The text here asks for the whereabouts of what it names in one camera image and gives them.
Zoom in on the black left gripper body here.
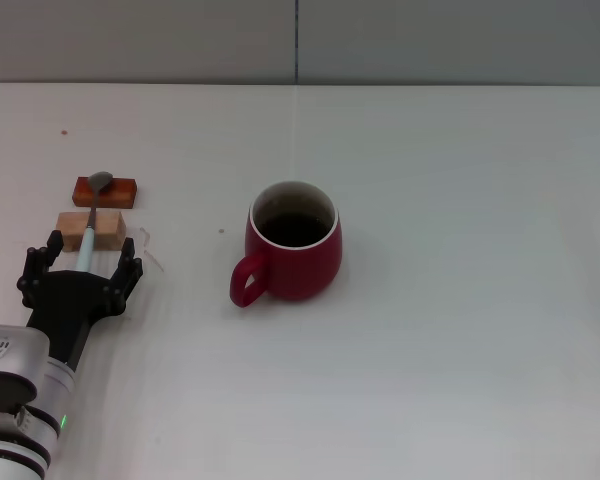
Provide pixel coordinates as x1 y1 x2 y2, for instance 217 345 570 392
24 269 127 374

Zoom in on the light blue handled metal spoon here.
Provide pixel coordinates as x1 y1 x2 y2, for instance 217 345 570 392
74 171 115 274

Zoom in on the red ceramic cup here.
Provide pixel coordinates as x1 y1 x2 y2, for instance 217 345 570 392
229 180 344 309

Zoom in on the light wooden block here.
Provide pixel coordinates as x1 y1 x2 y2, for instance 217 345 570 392
56 211 128 253

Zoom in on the reddish brown wooden block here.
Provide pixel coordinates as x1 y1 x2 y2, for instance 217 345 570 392
71 175 140 209

